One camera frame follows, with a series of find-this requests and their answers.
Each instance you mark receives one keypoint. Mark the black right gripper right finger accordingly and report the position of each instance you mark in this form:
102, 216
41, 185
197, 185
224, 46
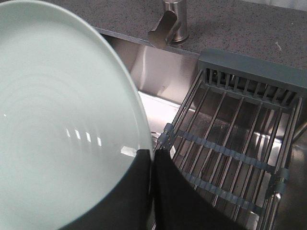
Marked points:
177, 205

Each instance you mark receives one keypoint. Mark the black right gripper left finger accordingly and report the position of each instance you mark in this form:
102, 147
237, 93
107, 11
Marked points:
127, 206

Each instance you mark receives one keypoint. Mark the light green round plate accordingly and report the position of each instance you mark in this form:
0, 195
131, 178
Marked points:
71, 119

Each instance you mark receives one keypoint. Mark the grey sink drying rack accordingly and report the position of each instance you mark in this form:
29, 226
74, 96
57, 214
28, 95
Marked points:
240, 139

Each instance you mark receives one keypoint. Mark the stainless steel sink basin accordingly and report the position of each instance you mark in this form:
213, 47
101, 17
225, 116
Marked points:
164, 76

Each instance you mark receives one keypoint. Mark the stainless steel faucet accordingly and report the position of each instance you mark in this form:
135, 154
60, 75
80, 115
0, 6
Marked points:
172, 26

